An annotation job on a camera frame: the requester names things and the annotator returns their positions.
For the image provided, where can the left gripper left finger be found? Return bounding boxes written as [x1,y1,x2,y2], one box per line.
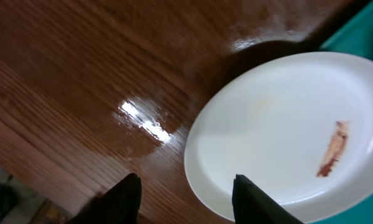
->
[67,173,142,224]

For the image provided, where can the teal plastic tray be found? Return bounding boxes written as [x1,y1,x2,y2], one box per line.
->
[307,1,373,224]

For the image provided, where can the white plate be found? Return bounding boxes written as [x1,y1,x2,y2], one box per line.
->
[184,52,373,223]

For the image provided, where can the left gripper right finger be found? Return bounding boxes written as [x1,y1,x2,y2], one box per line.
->
[232,174,303,224]

